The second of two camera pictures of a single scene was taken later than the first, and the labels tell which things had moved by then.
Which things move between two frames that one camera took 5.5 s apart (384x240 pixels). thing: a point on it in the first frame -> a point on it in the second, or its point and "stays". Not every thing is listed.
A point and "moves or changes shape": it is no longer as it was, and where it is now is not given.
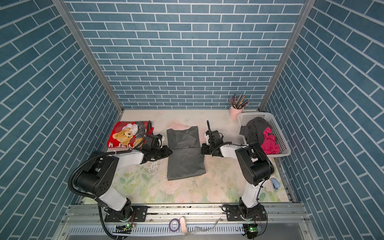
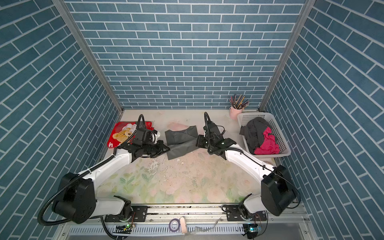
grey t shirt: x=185 y=158 moves or changes shape
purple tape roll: x=179 y=224 stays
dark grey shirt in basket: x=253 y=131 stays
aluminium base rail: x=187 y=222 stays
